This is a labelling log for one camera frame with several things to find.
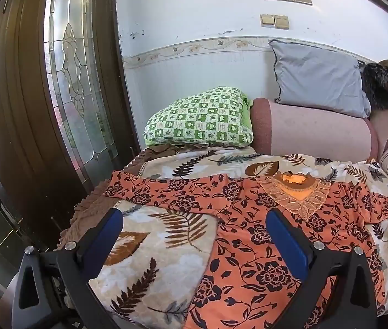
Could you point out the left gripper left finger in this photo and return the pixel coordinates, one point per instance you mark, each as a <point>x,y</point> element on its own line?
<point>53,290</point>

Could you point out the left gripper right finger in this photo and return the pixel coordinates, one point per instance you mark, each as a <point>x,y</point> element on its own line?
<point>352,300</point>

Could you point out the orange black floral garment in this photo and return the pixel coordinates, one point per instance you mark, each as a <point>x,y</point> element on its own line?
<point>247,284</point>

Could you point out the beige leaf pattern blanket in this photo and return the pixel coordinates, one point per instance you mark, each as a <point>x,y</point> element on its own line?
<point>155,266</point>

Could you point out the brown wooden glass door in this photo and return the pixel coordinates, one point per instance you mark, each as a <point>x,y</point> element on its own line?
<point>65,119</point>

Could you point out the pink bolster pillow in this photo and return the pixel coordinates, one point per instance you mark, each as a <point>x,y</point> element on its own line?
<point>284,130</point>

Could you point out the grey pillow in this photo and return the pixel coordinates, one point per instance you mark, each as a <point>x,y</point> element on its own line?
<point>319,78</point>

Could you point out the green white checkered pillow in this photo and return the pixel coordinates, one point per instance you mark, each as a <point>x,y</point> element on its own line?
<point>216,117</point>

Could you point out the gold wall switch right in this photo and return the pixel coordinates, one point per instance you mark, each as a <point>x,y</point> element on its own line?
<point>281,22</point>

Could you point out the gold wall switch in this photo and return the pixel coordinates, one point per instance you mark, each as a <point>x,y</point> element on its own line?
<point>281,22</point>
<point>267,20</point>

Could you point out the gold wall switch left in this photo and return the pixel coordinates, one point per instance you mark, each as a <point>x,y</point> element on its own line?
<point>267,20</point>

